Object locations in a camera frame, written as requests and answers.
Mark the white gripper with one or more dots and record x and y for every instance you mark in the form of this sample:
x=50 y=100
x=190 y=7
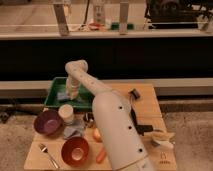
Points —
x=72 y=90

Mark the blue grey sponge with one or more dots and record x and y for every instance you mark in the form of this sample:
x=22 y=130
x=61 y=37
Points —
x=62 y=96

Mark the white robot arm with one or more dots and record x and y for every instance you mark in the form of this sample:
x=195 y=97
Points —
x=111 y=111

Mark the green plastic tray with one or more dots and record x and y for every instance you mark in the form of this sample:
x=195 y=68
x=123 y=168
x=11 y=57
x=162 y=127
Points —
x=83 y=102

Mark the white plastic cup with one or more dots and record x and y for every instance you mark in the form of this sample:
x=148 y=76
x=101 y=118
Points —
x=66 y=113

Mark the small metal cup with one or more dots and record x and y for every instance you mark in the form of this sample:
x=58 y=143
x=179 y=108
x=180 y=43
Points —
x=89 y=119

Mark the grey blue cloth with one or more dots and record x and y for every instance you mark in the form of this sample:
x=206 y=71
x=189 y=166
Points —
x=76 y=129

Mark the purple plastic bowl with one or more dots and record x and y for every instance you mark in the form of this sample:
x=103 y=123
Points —
x=47 y=122

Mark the yellow apple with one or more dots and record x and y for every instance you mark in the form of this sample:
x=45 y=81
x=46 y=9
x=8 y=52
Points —
x=96 y=135

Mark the wooden board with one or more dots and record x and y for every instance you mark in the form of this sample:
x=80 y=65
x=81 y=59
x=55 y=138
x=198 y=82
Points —
x=148 y=113

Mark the black dish brush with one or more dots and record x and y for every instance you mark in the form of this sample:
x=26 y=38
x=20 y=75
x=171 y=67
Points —
x=133 y=96

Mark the red object on shelf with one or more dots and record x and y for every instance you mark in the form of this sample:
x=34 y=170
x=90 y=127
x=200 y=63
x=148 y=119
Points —
x=95 y=26

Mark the red orange bowl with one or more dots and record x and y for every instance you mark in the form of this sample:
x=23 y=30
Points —
x=75 y=151

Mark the silver metal fork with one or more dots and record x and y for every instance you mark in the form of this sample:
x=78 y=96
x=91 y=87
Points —
x=44 y=149

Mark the green object on shelf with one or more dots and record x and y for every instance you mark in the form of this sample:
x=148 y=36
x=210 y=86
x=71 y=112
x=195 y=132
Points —
x=116 y=26

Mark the orange carrot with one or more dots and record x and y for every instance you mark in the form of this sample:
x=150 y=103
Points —
x=101 y=156

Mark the clear bottle on shelf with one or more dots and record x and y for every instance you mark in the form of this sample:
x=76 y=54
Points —
x=99 y=11

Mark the black rectangular block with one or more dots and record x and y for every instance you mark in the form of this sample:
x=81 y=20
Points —
x=141 y=129

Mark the dark machine on shelf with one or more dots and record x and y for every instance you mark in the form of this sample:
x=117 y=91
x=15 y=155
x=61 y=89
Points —
x=177 y=14

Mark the left grey metal post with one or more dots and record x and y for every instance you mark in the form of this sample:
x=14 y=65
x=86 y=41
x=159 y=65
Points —
x=60 y=17

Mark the grey metal post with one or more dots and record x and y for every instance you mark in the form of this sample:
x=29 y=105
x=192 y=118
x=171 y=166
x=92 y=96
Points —
x=123 y=17
x=60 y=17

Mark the right grey metal post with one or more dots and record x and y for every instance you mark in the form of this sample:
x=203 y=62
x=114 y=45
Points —
x=123 y=17

